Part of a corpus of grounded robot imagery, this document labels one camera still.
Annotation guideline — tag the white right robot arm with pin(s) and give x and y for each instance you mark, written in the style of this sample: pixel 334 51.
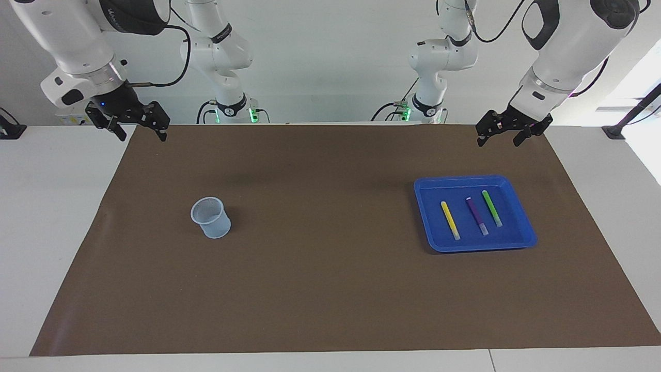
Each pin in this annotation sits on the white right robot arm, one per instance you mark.
pixel 67 36

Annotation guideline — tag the purple pen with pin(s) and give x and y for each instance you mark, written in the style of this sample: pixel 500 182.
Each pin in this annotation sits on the purple pen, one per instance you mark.
pixel 476 214

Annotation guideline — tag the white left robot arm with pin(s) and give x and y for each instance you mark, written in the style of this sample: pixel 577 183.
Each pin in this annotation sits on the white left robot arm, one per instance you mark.
pixel 568 41

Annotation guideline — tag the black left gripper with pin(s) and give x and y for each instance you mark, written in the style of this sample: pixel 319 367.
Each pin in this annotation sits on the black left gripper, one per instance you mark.
pixel 519 120

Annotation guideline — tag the white power box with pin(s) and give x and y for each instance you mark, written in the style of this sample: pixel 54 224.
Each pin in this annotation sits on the white power box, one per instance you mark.
pixel 72 119

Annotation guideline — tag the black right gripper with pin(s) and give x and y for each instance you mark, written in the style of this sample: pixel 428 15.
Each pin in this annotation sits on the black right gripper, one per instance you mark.
pixel 116 103

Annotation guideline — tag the brown table mat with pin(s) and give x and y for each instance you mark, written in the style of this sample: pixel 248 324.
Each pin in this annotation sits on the brown table mat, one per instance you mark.
pixel 320 284

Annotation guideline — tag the black table clamp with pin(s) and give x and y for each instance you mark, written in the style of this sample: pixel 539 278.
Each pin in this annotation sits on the black table clamp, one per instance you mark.
pixel 10 132

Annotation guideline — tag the clear plastic cup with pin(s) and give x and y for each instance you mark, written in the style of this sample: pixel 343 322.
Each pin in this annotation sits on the clear plastic cup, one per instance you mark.
pixel 214 227

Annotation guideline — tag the yellow pen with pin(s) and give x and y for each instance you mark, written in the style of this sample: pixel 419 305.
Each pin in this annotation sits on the yellow pen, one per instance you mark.
pixel 450 219

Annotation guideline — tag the green pen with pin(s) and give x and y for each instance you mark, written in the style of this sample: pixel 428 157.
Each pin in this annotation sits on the green pen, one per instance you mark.
pixel 492 208

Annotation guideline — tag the blue plastic tray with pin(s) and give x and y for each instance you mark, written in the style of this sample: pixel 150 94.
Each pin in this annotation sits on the blue plastic tray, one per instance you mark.
pixel 506 240

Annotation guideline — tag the black clamp stand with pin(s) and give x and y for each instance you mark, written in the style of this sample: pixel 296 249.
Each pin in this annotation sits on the black clamp stand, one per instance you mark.
pixel 614 132

